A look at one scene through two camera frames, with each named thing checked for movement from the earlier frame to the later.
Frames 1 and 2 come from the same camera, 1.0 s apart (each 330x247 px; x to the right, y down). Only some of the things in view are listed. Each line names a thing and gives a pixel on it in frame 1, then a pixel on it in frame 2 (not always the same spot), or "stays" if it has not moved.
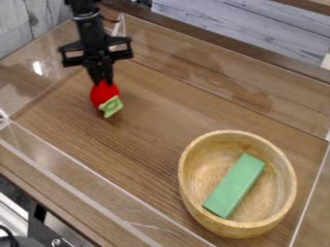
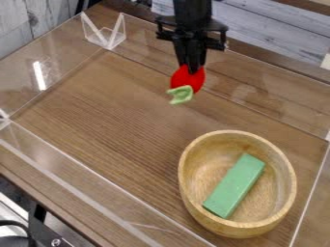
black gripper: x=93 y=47 → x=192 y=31
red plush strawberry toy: x=104 y=96 → x=186 y=83
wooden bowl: x=236 y=182 stays
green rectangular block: x=235 y=184 stays
